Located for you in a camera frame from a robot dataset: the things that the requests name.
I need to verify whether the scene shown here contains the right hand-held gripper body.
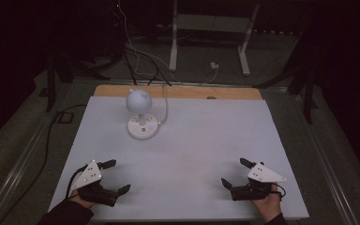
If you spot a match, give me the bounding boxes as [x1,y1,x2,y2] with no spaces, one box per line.
[230,162,288,202]

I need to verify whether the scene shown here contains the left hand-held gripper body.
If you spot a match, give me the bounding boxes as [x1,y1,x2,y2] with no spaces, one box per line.
[70,159,120,208]

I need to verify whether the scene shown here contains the person's left hand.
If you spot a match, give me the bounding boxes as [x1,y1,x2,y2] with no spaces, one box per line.
[68,190,97,210]

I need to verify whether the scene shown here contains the person's right hand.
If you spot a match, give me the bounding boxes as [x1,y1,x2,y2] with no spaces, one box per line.
[250,183,284,224]

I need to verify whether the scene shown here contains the white table mat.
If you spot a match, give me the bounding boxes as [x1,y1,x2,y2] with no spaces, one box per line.
[48,95,310,222]

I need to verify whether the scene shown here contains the white round desk lamp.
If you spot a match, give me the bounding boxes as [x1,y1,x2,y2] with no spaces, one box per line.
[125,88,160,141]

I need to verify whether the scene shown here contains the black stand legs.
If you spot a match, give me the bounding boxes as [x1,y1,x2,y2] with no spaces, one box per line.
[38,52,111,113]
[252,62,319,125]

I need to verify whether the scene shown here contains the white metal stand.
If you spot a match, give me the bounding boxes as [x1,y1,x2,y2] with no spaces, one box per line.
[168,0,262,77]

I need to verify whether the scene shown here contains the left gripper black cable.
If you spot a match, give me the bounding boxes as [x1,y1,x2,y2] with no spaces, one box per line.
[65,164,89,199]

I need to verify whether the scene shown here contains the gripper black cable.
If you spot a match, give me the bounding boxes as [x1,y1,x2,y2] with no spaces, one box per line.
[271,183,287,202]
[65,164,89,199]

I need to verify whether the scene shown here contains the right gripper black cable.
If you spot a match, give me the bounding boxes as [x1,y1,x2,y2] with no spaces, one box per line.
[271,183,287,202]

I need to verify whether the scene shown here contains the long black floor cable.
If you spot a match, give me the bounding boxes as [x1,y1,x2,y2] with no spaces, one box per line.
[0,104,88,225]

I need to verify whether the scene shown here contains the metal floor rail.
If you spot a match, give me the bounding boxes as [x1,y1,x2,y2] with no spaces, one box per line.
[290,92,360,225]
[0,82,76,225]

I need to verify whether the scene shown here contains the white lamp cable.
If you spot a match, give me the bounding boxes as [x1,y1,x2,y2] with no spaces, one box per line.
[156,82,171,126]

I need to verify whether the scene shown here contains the thin white floor cable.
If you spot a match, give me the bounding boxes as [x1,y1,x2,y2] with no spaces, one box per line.
[117,0,219,86]

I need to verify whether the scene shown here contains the bundle of black cables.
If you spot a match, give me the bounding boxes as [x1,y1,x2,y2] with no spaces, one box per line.
[122,43,173,87]

